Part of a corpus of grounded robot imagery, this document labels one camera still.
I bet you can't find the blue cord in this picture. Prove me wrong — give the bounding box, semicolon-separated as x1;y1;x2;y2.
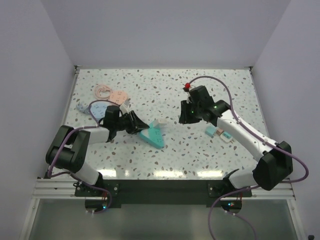
76;101;93;115

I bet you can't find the teal triangular power strip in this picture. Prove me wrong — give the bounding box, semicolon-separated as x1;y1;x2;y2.
139;122;165;149

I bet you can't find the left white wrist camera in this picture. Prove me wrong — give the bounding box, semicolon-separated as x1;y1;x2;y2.
119;100;130;115

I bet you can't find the pink coiled cord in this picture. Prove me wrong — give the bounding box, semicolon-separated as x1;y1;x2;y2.
93;84;112;100

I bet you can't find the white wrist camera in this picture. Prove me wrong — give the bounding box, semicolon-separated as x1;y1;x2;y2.
119;100;130;115
183;82;191;102

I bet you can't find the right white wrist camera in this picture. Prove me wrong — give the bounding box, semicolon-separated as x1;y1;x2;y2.
183;82;191;102

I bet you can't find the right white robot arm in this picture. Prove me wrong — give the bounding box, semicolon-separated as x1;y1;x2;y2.
179;84;293;197

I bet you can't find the blue round power strip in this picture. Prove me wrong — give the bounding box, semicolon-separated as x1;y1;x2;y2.
90;101;109;120

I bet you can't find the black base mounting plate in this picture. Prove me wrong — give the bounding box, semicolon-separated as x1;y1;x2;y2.
74;178;253;209

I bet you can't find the pink round power strip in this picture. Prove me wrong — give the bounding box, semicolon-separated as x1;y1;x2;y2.
109;90;128;105

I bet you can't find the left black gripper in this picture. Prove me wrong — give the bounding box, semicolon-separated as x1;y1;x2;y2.
114;110;149;134

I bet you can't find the light green plug adapter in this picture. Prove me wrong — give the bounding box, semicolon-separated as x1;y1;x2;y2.
220;131;233;142

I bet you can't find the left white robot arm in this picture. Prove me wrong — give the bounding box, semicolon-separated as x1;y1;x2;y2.
45;105;149;196

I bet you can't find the brownish pink plug adapter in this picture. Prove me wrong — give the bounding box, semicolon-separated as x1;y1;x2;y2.
215;128;224;136

